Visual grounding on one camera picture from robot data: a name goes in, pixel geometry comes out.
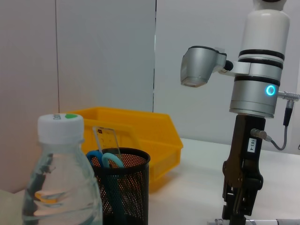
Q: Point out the water bottle green label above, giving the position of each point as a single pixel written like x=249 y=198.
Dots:
x=61 y=182

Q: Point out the white grey pen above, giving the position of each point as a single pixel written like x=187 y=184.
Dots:
x=269 y=222

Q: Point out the blue scissors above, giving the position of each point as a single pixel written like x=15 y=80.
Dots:
x=112 y=164

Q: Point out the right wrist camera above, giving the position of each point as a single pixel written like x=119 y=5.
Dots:
x=199 y=68

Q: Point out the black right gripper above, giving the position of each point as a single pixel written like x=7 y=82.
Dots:
x=246 y=152

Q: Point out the yellow plastic bin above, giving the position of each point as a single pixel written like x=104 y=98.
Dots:
x=159 y=145

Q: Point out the clear plastic ruler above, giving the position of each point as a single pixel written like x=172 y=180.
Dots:
x=109 y=140

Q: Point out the black mesh pen holder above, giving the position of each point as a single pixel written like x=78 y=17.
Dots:
x=133 y=187

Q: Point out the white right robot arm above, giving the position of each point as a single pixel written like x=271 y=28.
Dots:
x=257 y=70

